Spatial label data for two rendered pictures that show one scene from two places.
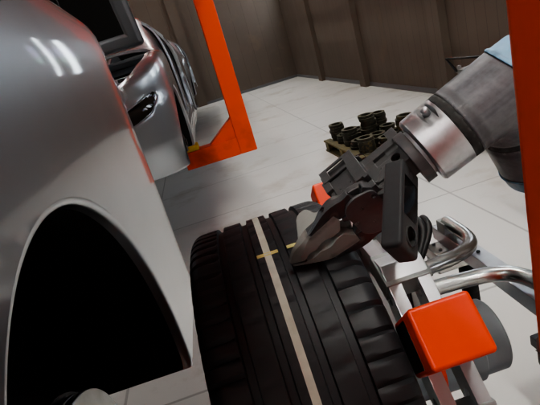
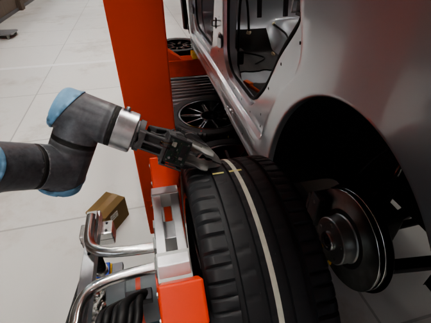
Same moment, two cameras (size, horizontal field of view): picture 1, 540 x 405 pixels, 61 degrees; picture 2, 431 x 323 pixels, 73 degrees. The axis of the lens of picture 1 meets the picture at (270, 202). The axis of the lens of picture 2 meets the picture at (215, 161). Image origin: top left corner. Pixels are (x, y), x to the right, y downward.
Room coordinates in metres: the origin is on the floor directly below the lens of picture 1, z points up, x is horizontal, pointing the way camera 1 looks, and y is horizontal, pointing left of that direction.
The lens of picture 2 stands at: (1.10, -0.11, 1.61)
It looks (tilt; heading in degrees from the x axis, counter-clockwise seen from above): 37 degrees down; 170
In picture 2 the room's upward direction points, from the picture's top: straight up
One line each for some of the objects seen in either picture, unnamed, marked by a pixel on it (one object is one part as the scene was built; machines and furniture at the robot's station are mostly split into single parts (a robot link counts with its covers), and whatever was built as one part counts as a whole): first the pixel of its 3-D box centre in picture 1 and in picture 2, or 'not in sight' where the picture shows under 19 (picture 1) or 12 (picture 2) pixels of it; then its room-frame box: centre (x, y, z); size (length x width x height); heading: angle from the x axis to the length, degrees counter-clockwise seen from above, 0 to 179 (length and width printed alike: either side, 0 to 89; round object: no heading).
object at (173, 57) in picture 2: not in sight; (181, 56); (-1.85, 0.04, 0.69); 0.52 x 0.17 x 0.35; 93
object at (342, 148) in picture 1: (370, 132); not in sight; (4.85, -1.27, 0.20); 1.17 x 0.77 x 0.40; 5
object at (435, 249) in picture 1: (451, 252); not in sight; (0.84, -0.34, 0.93); 0.09 x 0.05 x 0.05; 93
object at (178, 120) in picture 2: not in sight; (210, 125); (-0.99, 0.19, 0.39); 0.66 x 0.66 x 0.24
